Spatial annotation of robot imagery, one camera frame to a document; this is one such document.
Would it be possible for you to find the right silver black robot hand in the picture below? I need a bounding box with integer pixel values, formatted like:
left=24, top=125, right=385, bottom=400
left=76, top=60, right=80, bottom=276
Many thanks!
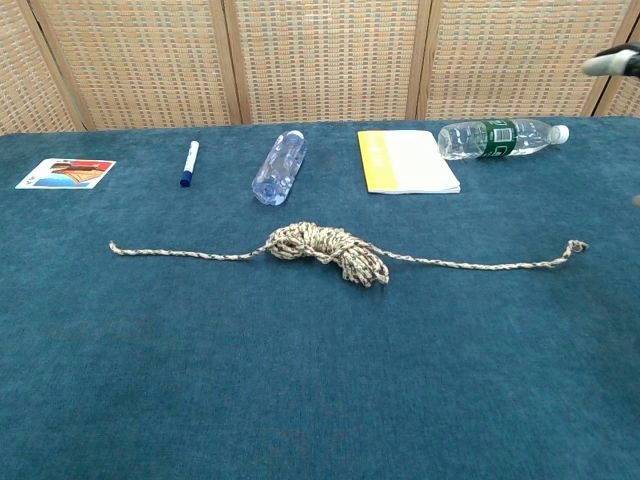
left=582, top=43, right=640, bottom=79

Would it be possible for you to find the beige braided rope bundle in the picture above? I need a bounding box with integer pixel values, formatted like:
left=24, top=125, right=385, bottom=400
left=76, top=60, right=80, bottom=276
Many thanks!
left=108, top=221, right=590, bottom=289

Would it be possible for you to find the woven bamboo screen panel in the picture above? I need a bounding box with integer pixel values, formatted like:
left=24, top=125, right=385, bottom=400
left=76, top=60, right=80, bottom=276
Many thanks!
left=222, top=0, right=441, bottom=125
left=17, top=0, right=251, bottom=132
left=0, top=0, right=96, bottom=136
left=594, top=0, right=640, bottom=119
left=407, top=0, right=640, bottom=121

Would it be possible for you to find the clear bottle green label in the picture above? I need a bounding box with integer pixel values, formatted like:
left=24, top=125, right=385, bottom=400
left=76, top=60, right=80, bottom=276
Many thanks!
left=437, top=118, right=571, bottom=162

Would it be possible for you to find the yellow white notebook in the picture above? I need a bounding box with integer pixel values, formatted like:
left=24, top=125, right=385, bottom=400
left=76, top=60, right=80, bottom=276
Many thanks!
left=356, top=129, right=462, bottom=195

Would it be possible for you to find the clear bottle pale blue label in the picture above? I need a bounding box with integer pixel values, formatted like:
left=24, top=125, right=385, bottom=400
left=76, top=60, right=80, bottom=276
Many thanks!
left=251, top=129, right=308, bottom=207

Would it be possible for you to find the white marker blue cap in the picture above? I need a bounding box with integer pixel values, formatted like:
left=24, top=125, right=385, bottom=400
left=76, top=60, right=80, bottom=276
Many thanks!
left=179, top=140, right=201, bottom=189

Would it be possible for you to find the blue felt table cover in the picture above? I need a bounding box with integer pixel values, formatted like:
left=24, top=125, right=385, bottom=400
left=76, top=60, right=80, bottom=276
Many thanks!
left=0, top=115, right=640, bottom=480

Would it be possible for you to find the illustrated picture card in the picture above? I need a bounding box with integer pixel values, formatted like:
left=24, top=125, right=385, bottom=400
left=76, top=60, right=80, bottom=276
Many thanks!
left=14, top=158, right=117, bottom=191

